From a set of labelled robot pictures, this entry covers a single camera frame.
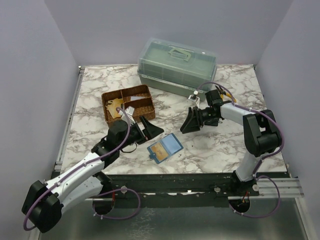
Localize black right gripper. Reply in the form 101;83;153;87
180;106;218;134

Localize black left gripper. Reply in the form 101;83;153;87
117;115;163;151

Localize blue leather card holder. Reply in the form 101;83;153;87
147;133;184;164

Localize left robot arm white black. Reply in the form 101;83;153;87
21;116;164;233

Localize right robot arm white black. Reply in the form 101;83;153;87
180;89;284;196

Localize black leather card holder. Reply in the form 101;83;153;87
204;119;219;127

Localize white card in basket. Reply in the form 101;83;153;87
130;96;145;101

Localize brown wicker divided basket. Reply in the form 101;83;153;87
101;84;156;127

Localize green plastic storage box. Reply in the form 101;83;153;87
137;38;218;101

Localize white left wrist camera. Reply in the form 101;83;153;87
119;106;136;125

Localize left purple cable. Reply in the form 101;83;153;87
22;107;142;231

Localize purple cable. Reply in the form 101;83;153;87
22;107;142;231
196;82;285;218

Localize yellow handled pliers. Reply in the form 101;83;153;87
215;85;232;99

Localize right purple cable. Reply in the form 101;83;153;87
196;82;285;218

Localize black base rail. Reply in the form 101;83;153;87
89;173;259;211

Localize left aluminium side rail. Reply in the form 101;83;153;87
55;66;86;166

